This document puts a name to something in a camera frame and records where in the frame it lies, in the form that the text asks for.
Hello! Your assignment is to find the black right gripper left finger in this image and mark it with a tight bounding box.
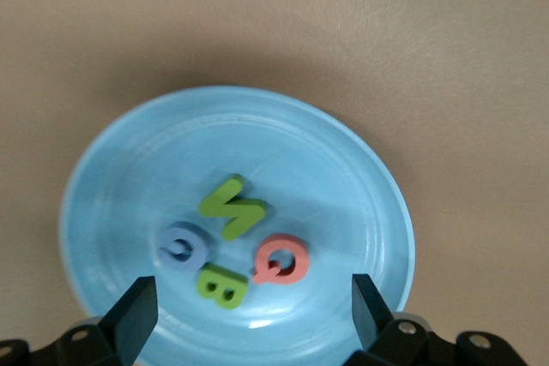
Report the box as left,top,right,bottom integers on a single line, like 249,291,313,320
0,276,159,366

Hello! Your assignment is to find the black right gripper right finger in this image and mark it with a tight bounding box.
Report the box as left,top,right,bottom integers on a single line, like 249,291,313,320
342,273,527,366

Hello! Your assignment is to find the red letter Q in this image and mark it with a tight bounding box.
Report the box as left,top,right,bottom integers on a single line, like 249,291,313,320
251,233,311,286

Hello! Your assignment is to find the blue letter G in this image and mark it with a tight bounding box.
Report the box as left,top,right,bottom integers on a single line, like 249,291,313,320
155,220,210,273

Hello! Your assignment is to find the green letter B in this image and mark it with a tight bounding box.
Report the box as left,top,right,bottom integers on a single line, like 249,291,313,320
195,264,250,310

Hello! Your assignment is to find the green letter N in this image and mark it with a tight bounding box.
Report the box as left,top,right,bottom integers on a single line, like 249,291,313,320
197,173,268,242

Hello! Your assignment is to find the blue plate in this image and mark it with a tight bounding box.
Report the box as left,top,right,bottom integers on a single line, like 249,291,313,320
57,85,416,366

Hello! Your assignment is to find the brown table cover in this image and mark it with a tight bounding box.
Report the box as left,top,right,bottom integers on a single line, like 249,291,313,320
0,0,549,366

